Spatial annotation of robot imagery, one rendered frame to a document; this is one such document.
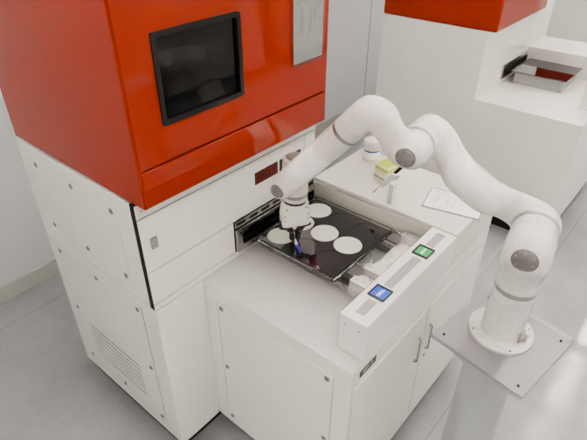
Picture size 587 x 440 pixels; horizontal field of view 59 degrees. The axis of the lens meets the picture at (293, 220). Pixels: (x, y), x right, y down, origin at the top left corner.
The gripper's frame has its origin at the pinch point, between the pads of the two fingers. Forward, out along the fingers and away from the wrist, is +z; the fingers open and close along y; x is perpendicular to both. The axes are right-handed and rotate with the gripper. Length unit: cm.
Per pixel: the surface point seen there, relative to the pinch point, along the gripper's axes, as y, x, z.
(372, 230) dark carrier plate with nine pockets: -29.4, 1.0, 2.3
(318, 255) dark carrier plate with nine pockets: -5.6, 9.9, 2.3
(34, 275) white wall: 121, -115, 87
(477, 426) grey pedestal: -46, 60, 45
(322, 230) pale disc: -11.7, -3.7, 2.3
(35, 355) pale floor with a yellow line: 116, -58, 93
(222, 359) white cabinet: 31, 8, 47
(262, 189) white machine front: 7.9, -15.0, -11.5
